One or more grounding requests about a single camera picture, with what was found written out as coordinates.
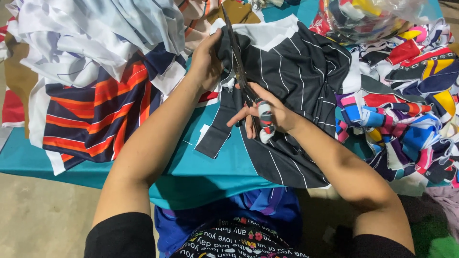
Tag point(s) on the person's left hand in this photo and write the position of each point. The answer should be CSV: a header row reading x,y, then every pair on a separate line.
x,y
204,66

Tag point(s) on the person's right hand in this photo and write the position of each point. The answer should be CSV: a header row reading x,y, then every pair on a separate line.
x,y
281,116

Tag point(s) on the person's left fingers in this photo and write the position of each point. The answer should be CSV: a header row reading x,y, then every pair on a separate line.
x,y
214,41

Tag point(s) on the black pinstriped fabric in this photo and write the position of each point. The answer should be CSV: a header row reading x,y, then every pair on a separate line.
x,y
301,71

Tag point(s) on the peach striped fabric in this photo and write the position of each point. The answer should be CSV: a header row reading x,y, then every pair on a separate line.
x,y
195,18

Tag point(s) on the brown fabric sheet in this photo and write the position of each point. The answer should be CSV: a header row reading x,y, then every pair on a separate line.
x,y
238,12
18,75

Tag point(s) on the white fabric piece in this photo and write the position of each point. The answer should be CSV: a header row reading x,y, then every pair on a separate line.
x,y
272,34

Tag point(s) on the heap of white fabric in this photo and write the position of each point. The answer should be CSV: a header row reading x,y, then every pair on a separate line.
x,y
89,32

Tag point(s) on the teal table cloth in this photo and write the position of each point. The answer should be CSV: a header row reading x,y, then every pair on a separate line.
x,y
200,179

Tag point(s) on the navy orange striped fabric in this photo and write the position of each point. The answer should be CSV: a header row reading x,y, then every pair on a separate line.
x,y
93,118

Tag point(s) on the clear plastic bag of scraps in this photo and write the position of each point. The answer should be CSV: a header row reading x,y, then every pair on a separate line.
x,y
358,18

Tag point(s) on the blue fabric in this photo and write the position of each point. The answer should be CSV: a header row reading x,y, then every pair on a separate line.
x,y
186,225

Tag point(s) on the black printed garment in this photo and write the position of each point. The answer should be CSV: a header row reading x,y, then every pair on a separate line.
x,y
233,243

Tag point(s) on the heap of colourful fabric scraps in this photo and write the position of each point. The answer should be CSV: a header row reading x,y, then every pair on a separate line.
x,y
405,118

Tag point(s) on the red fabric piece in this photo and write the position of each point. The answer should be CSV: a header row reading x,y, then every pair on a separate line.
x,y
12,107

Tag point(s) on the person's black top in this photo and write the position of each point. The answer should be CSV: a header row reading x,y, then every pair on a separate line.
x,y
122,236

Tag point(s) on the pale pink fabric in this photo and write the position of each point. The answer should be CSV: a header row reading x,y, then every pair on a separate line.
x,y
446,208

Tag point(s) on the green fuzzy mat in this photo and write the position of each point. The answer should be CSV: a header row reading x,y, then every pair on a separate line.
x,y
435,240

